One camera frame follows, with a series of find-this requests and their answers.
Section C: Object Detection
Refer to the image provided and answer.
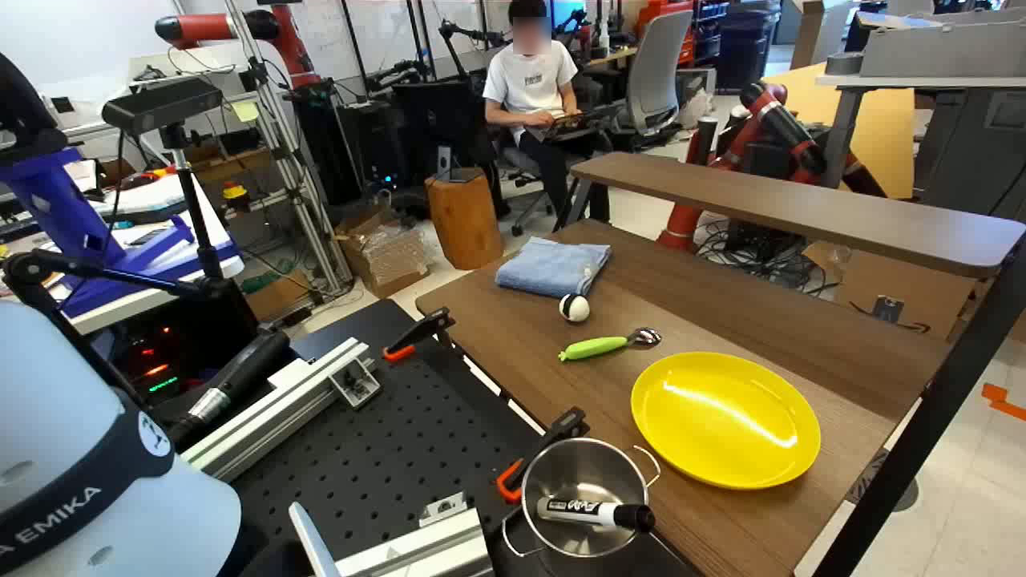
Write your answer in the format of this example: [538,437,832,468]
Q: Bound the black table frame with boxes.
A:
[811,236,1026,577]

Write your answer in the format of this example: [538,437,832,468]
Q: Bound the grey office chair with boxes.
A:
[595,10,699,153]

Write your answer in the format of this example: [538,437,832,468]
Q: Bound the wooden raised shelf board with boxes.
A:
[571,150,1026,282]

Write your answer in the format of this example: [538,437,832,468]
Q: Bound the person in white shirt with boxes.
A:
[482,0,589,233]

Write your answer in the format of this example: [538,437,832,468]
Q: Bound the metal shelving rack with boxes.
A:
[219,0,356,300]

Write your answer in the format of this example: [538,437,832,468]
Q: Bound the black orange bar clamp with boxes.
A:
[380,307,455,368]
[495,405,593,505]

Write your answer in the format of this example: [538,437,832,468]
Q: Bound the black perforated breadboard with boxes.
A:
[227,298,699,577]

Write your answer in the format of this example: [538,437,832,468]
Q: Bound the blue machine frame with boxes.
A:
[0,143,243,319]

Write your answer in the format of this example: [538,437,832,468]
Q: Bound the tangled floor cables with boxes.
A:
[694,225,841,298]

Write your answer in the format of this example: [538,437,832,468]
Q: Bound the black box with lights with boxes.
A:
[91,280,293,442]

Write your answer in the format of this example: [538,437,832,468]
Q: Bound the black camera on stand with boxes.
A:
[104,73,231,282]

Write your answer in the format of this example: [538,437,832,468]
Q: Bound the open cardboard box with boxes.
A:
[335,205,434,300]

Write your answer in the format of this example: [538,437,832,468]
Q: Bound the white and black ball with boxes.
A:
[556,290,593,326]

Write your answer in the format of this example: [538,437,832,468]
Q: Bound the grey standing desk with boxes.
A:
[816,10,1026,218]

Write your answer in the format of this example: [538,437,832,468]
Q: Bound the red Sawyer robot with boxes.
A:
[653,80,827,257]

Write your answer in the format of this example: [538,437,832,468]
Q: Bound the steel pot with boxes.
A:
[498,434,668,563]

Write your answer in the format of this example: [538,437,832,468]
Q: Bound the yellow plate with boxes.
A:
[629,349,823,494]

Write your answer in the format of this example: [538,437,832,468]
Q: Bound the aluminium extrusion rail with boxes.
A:
[181,332,385,483]
[286,489,495,577]

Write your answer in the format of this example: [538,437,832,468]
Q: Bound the black device housing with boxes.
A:
[0,50,71,170]

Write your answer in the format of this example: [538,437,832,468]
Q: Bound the blue folded towel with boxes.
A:
[490,233,616,300]

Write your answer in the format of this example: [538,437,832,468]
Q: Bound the tan cardboard panel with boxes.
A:
[788,62,921,201]

